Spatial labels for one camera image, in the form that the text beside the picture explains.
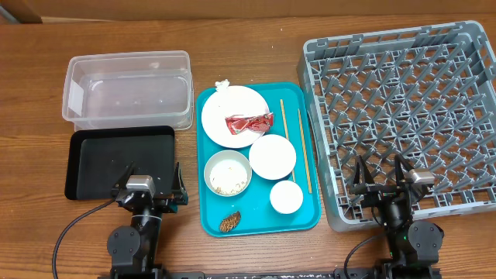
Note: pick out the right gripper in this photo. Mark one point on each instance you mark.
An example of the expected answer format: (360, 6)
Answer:
(363, 181)

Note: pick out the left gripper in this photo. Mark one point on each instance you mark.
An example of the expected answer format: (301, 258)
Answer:
(170, 205)

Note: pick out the grey bowl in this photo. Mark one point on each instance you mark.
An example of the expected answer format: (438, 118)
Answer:
(226, 155)

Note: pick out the red snack wrapper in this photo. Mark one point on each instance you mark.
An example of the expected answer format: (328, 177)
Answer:
(237, 124)

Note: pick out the small white cup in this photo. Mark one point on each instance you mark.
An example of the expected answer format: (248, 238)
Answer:
(286, 197)

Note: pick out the white napkin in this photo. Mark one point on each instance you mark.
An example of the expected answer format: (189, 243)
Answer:
(222, 85)

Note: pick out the white rice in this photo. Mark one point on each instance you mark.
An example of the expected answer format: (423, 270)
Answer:
(228, 177)

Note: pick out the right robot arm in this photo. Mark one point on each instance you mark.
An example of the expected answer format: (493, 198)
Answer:
(414, 245)

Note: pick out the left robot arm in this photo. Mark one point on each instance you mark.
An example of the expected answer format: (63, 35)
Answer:
(133, 248)

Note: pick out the grey dishwasher rack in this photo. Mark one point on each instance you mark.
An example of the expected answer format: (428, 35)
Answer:
(427, 93)

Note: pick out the black plastic tray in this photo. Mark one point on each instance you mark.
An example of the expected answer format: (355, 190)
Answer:
(99, 157)

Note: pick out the brown pine cone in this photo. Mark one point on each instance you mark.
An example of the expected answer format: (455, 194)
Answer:
(230, 222)

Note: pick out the clear plastic bin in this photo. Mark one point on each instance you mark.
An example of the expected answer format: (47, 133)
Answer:
(134, 89)

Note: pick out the teal serving tray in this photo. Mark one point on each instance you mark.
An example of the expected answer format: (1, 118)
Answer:
(257, 214)

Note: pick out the large white plate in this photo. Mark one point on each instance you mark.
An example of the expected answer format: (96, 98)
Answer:
(215, 106)

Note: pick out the medium white bowl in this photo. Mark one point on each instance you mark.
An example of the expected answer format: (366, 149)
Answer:
(272, 157)

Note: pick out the left wooden chopstick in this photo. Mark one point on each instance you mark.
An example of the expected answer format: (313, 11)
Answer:
(286, 132)

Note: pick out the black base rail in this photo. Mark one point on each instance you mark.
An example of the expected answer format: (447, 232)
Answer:
(338, 273)

